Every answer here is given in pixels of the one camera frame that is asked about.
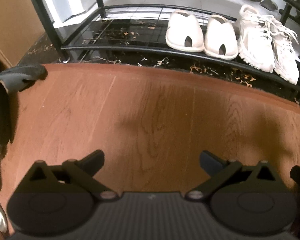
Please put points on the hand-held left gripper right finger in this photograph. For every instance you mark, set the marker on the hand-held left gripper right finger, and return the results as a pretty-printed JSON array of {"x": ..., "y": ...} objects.
[{"x": 210, "y": 162}]

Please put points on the brown cardboard panel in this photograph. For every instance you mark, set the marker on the brown cardboard panel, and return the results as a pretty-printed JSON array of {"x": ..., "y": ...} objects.
[{"x": 12, "y": 17}]

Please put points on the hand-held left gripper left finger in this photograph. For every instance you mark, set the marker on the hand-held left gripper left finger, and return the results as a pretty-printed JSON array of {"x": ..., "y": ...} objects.
[{"x": 93, "y": 158}]

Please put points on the black metal shoe rack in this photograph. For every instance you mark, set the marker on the black metal shoe rack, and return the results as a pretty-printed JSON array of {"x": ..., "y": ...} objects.
[{"x": 140, "y": 33}]

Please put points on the white peep-toe slipper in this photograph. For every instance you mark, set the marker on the white peep-toe slipper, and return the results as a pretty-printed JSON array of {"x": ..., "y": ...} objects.
[
  {"x": 183, "y": 32},
  {"x": 221, "y": 38}
]

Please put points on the white lace-up sneaker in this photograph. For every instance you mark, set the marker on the white lace-up sneaker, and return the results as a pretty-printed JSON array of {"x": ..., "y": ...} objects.
[
  {"x": 253, "y": 42},
  {"x": 286, "y": 57}
]

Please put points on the grey black-soled shoe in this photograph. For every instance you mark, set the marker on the grey black-soled shoe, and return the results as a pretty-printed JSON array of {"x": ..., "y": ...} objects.
[{"x": 1, "y": 105}]

